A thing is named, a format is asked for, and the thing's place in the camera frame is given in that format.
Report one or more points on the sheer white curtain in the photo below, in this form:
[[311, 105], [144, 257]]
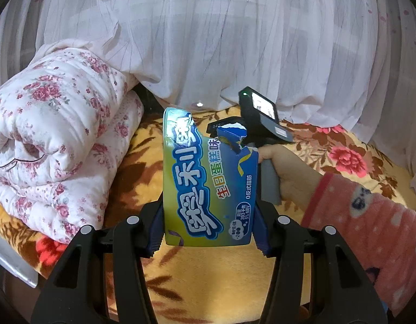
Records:
[[228, 40]]

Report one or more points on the rolled pink floral quilt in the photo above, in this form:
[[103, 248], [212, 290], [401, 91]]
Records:
[[59, 125]]

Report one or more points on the yellow floral blanket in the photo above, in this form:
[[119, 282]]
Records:
[[346, 155]]

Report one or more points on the blue snack wrapper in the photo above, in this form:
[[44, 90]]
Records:
[[201, 182]]

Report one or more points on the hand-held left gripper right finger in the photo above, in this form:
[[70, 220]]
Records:
[[263, 233]]

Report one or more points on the person's right hand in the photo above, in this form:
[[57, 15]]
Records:
[[295, 175]]

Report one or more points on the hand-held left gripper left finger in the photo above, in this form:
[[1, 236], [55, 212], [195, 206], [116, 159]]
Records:
[[155, 233]]

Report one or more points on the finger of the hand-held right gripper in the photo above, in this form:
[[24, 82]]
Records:
[[225, 123]]

